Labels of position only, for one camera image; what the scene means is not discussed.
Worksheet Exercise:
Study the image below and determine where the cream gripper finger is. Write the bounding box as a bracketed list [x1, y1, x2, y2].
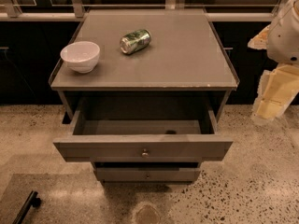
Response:
[248, 25, 269, 50]
[252, 71, 291, 120]

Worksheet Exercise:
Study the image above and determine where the grey top drawer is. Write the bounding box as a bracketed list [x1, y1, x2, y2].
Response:
[54, 96, 233, 162]

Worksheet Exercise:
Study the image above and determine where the grey drawer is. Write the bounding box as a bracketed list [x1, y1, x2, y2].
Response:
[54, 96, 233, 162]
[94, 162, 199, 182]

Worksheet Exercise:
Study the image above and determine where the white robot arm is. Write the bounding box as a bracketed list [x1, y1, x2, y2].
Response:
[248, 0, 299, 123]

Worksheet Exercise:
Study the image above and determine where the grey drawer cabinet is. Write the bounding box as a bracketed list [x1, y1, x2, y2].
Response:
[48, 8, 240, 183]

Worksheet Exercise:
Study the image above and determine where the grey bottom drawer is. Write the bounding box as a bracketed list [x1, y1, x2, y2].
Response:
[94, 162, 199, 182]

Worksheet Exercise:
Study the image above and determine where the green soda can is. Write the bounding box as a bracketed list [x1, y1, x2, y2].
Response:
[120, 29, 151, 55]

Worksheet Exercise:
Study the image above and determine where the white ceramic bowl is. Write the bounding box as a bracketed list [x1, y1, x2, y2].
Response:
[60, 41, 100, 74]

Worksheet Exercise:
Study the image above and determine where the black bar on floor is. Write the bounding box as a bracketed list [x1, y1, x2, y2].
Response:
[12, 190, 41, 224]

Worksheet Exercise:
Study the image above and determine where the metal railing frame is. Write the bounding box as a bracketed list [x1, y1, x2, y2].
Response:
[0, 0, 288, 21]

